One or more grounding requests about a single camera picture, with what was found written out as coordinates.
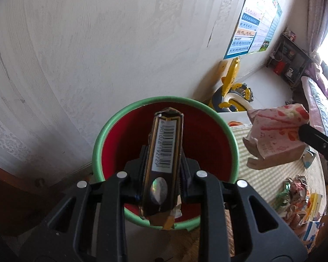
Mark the dark storage shelf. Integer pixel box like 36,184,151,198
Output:
266,29,312,89

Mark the black carton with barcode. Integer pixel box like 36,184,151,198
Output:
139,109,184,231

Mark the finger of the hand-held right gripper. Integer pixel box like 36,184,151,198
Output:
298,124,328,174

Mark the yellow and blue toy vehicle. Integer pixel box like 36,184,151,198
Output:
208,82,255,113

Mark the pink pillow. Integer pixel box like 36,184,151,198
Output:
310,50,328,97

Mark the red bucket with green rim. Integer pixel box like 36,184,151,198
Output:
92,95,239,231

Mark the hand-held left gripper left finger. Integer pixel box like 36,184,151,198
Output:
20,145,154,262

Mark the brown wooden board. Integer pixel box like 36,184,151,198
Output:
0,160,99,238

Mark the small red box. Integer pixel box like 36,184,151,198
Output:
273,61,286,75

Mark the wall poster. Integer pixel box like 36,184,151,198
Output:
223,0,283,60

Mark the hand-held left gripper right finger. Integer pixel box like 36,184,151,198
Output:
180,147,310,262

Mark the blue and white packet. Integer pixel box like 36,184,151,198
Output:
297,221,323,249

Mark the patterned curtain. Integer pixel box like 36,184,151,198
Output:
298,0,328,55

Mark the pink floral carton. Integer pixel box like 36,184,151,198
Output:
243,103,310,171

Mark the crumpled foil wrapper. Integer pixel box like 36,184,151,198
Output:
273,175,309,212

